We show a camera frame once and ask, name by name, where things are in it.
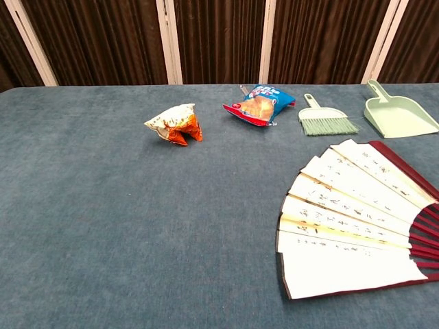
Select blue snack bag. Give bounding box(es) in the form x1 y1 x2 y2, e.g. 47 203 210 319
222 84 296 127

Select paper folding fan red ribs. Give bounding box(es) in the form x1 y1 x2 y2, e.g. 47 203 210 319
276 138 439 301

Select green dustpan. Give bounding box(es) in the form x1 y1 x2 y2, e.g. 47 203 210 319
363 79 439 139

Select dark brown curtain panel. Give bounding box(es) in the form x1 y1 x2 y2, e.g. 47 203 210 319
173 0 268 85
267 0 392 85
377 0 439 84
0 0 45 93
20 0 169 86

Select crumpled orange white snack bag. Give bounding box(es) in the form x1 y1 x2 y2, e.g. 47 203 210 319
143 103 204 147

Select blue table mat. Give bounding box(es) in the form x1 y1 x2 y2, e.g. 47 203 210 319
0 83 439 329

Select white partition frame post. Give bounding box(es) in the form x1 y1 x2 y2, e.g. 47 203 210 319
155 0 184 86
360 0 410 85
258 0 277 85
3 0 58 87

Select green hand brush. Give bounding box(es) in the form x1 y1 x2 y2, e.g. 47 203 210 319
297 93 360 137

